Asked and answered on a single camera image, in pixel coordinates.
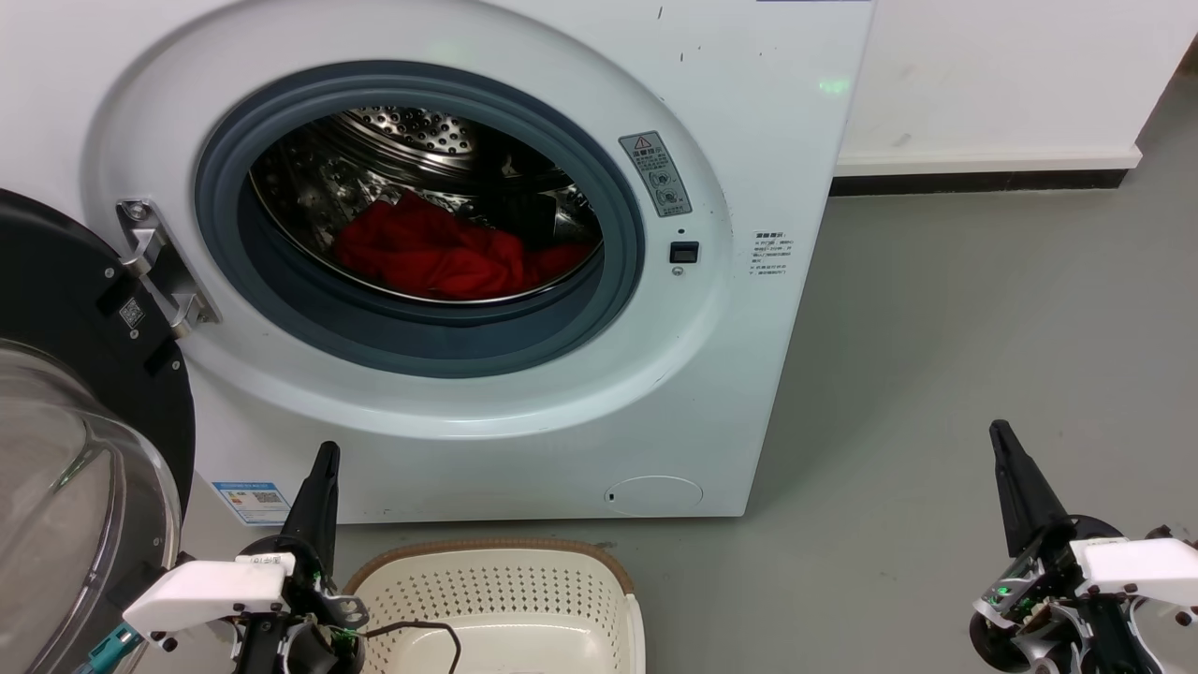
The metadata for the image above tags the small printed text sticker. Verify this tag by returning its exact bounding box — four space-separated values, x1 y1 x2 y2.
752 231 795 277

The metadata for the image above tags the silver door hinge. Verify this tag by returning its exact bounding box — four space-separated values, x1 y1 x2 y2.
116 198 223 340

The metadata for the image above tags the white and black baseboard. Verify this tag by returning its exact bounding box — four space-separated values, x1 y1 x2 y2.
830 145 1145 198

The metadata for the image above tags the white front-load washing machine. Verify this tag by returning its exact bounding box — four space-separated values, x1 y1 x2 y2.
0 0 876 525

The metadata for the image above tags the grey warning sticker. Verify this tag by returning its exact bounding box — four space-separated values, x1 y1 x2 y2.
618 131 694 218

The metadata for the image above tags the round white filter cover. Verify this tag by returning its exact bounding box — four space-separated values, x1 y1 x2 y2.
604 476 705 517

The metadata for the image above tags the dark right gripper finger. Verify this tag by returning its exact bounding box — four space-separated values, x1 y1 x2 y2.
990 421 1042 558
1000 421 1073 544

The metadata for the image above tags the cream perforated laundry basket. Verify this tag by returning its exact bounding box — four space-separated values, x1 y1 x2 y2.
342 538 647 674

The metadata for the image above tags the teal cable connector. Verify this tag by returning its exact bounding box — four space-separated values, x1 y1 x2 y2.
80 625 141 674

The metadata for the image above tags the blue energy label sticker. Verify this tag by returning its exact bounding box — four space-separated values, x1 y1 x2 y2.
212 481 293 525

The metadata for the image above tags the stainless steel washing machine drum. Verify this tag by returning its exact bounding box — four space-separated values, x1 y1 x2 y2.
248 105 605 305

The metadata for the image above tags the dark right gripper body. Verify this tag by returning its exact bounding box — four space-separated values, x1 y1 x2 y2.
969 520 1166 674

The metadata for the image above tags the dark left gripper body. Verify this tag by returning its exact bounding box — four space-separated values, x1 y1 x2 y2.
234 538 368 674

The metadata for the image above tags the black glass washer door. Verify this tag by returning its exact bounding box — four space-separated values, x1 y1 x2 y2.
0 187 197 674

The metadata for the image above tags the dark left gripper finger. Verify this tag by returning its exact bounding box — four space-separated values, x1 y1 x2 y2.
309 443 340 563
279 443 329 555

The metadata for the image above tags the grey rubber door gasket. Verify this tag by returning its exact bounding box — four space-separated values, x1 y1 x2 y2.
194 61 647 380

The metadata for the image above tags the thin black cable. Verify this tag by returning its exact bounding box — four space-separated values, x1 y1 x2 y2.
360 621 464 674

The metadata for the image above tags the red garment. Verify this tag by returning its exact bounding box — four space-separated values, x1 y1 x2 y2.
334 192 595 302

